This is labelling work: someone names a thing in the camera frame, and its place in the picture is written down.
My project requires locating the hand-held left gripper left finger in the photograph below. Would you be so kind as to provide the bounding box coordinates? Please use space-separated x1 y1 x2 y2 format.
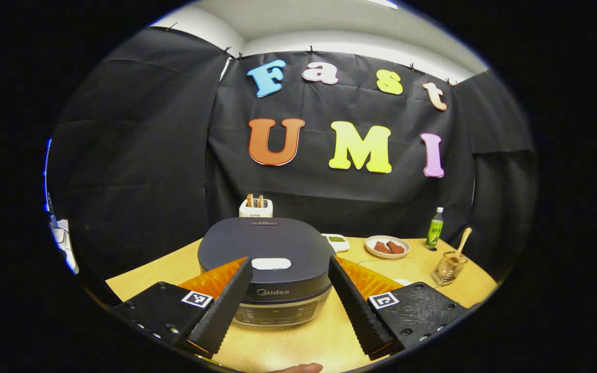
115 257 255 355

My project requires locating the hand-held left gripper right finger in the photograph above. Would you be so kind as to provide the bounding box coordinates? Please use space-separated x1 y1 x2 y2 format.
329 256 478 358

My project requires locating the dark grey rice cooker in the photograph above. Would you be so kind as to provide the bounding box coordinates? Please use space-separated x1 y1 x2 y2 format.
197 217 336 328

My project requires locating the metal wire chopstick holder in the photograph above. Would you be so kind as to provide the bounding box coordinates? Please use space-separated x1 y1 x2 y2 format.
432 251 469 286

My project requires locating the wooden spoon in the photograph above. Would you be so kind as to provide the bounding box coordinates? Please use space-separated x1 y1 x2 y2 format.
451 227 473 262

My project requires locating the white round plate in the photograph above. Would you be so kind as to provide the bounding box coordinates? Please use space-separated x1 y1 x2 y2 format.
365 235 410 259

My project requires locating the white divided condiment dish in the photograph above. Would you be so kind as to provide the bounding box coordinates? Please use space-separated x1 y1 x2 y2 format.
321 233 350 253

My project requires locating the white toaster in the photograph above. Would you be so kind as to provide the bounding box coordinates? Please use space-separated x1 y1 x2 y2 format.
239 198 274 218

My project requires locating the green drink bottle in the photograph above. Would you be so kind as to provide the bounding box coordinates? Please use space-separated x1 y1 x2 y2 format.
425 207 445 249

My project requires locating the black backdrop cloth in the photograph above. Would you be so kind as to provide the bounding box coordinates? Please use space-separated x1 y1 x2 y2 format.
45 26 537 283

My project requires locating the white side desk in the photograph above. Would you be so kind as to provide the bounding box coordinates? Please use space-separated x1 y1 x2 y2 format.
50 218 79 275

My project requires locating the computer monitor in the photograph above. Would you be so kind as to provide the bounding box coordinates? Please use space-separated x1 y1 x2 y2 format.
44 137 53 213

